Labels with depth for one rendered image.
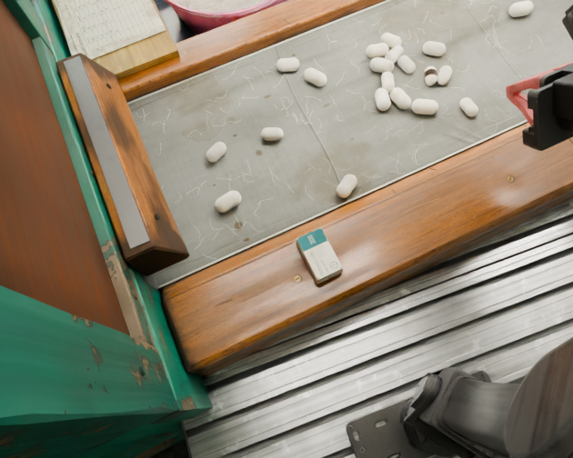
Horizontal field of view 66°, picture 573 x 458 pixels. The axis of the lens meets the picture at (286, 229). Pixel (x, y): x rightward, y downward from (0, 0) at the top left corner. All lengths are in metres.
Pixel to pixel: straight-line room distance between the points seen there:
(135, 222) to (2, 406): 0.32
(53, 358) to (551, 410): 0.25
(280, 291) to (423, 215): 0.21
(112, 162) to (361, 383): 0.42
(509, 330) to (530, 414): 0.43
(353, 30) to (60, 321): 0.64
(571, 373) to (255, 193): 0.47
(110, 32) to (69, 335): 0.58
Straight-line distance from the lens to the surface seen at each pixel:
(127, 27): 0.80
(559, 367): 0.28
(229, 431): 0.64
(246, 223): 0.61
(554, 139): 0.55
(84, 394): 0.29
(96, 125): 0.59
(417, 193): 0.61
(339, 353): 0.64
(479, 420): 0.41
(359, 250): 0.57
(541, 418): 0.27
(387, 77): 0.72
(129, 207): 0.52
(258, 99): 0.71
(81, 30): 0.82
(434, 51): 0.77
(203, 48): 0.76
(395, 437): 0.63
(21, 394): 0.24
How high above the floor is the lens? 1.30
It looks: 69 degrees down
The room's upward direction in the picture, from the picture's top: 6 degrees counter-clockwise
